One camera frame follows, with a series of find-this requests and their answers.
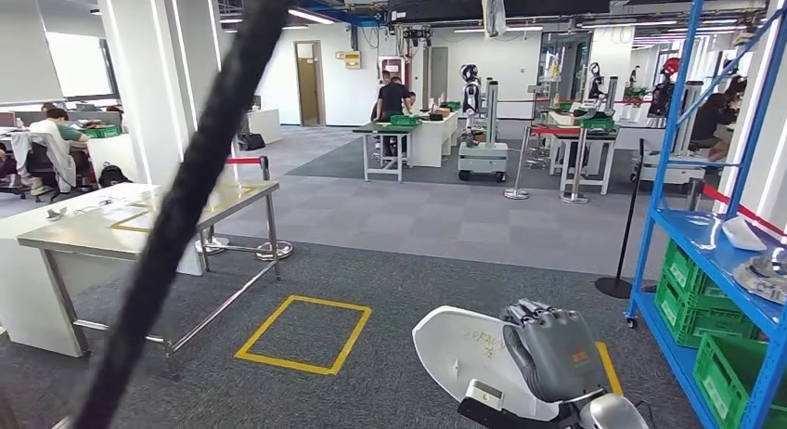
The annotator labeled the black floor stand pole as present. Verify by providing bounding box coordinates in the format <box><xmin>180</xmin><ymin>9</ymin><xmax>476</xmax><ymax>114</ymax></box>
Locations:
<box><xmin>593</xmin><ymin>137</ymin><xmax>647</xmax><ymax>301</ymax></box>

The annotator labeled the pale jacket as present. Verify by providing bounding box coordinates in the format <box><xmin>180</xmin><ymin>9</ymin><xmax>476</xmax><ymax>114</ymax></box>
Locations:
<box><xmin>12</xmin><ymin>132</ymin><xmax>78</xmax><ymax>194</ymax></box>

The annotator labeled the grey robot on lift column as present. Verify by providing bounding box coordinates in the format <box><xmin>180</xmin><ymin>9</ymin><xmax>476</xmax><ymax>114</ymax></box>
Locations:
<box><xmin>577</xmin><ymin>61</ymin><xmax>620</xmax><ymax>121</ymax></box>

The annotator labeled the white desk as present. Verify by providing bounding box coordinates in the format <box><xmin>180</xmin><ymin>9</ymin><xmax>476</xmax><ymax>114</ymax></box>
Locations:
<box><xmin>85</xmin><ymin>134</ymin><xmax>143</xmax><ymax>185</ymax></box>
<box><xmin>407</xmin><ymin>110</ymin><xmax>460</xmax><ymax>168</ymax></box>
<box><xmin>245</xmin><ymin>108</ymin><xmax>283</xmax><ymax>146</ymax></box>

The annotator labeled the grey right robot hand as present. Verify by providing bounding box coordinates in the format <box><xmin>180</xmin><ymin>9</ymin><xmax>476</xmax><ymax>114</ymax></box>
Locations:
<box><xmin>498</xmin><ymin>298</ymin><xmax>609</xmax><ymax>404</ymax></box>

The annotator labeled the wooden door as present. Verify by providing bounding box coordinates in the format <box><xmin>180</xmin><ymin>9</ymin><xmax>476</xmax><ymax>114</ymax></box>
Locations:
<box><xmin>292</xmin><ymin>40</ymin><xmax>327</xmax><ymax>128</ymax></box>

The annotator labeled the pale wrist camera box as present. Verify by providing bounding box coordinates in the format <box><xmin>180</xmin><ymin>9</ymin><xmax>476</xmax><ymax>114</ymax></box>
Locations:
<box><xmin>464</xmin><ymin>378</ymin><xmax>506</xmax><ymax>410</ymax></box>

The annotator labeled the black cable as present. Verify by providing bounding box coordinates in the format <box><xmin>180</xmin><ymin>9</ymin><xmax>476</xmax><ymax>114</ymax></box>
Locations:
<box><xmin>73</xmin><ymin>198</ymin><xmax>118</xmax><ymax>215</ymax></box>

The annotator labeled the white robot on wheeled base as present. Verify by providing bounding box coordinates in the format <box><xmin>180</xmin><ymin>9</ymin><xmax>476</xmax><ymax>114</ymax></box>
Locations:
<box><xmin>457</xmin><ymin>63</ymin><xmax>510</xmax><ymax>183</ymax></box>

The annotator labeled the dark green topped table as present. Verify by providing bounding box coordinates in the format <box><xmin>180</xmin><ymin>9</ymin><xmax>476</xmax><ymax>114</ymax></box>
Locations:
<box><xmin>353</xmin><ymin>123</ymin><xmax>412</xmax><ymax>183</ymax></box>

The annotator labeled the blue steel shelf rack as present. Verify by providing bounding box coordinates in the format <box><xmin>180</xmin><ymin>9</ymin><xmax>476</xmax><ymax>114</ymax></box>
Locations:
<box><xmin>624</xmin><ymin>0</ymin><xmax>787</xmax><ymax>429</ymax></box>

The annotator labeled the grey metal casting part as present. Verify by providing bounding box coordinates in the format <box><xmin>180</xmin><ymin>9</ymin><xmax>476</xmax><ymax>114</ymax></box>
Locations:
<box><xmin>732</xmin><ymin>247</ymin><xmax>787</xmax><ymax>306</ymax></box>

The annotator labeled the white work table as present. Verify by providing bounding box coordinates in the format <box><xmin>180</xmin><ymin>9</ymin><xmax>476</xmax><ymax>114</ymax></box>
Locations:
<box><xmin>0</xmin><ymin>183</ymin><xmax>204</xmax><ymax>358</ymax></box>
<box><xmin>548</xmin><ymin>129</ymin><xmax>618</xmax><ymax>197</ymax></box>

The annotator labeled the black backpack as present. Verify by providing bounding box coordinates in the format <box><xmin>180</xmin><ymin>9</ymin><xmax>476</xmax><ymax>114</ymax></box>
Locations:
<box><xmin>97</xmin><ymin>162</ymin><xmax>132</xmax><ymax>189</ymax></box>

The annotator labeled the yellow floor tape strip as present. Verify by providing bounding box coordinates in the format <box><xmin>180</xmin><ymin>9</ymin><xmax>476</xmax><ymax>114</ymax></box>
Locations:
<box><xmin>594</xmin><ymin>340</ymin><xmax>624</xmax><ymax>397</ymax></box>

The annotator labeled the white lift column machine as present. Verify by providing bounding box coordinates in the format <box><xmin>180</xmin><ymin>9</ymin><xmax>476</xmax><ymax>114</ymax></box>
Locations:
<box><xmin>638</xmin><ymin>80</ymin><xmax>707</xmax><ymax>186</ymax></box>

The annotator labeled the yellow tape frame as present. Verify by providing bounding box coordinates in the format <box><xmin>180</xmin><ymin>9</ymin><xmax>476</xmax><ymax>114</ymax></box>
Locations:
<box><xmin>110</xmin><ymin>186</ymin><xmax>256</xmax><ymax>234</ymax></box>

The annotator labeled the white plastic piece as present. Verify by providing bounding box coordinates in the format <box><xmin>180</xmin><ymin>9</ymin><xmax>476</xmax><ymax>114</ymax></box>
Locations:
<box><xmin>720</xmin><ymin>216</ymin><xmax>768</xmax><ymax>253</ymax></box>

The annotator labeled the white part with orange writing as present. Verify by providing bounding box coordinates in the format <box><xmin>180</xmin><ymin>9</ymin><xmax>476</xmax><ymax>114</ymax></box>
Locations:
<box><xmin>411</xmin><ymin>305</ymin><xmax>561</xmax><ymax>423</ymax></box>

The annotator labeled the black office chair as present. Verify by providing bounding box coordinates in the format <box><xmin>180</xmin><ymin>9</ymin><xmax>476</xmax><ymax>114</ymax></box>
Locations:
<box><xmin>8</xmin><ymin>139</ymin><xmax>81</xmax><ymax>202</ymax></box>

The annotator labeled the steel workbench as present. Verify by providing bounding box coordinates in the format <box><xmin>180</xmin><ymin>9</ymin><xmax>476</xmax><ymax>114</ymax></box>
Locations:
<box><xmin>17</xmin><ymin>179</ymin><xmax>281</xmax><ymax>378</ymax></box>

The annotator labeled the robot with red helmet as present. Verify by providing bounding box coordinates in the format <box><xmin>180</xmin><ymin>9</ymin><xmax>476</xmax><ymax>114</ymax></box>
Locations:
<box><xmin>647</xmin><ymin>57</ymin><xmax>684</xmax><ymax>120</ymax></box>

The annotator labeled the white hanging bag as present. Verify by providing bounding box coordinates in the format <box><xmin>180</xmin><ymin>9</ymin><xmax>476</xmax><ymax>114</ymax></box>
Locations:
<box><xmin>481</xmin><ymin>0</ymin><xmax>508</xmax><ymax>40</ymax></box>

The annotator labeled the black braided tether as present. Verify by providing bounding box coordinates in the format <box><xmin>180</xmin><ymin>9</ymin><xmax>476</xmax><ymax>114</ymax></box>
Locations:
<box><xmin>71</xmin><ymin>0</ymin><xmax>303</xmax><ymax>429</ymax></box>

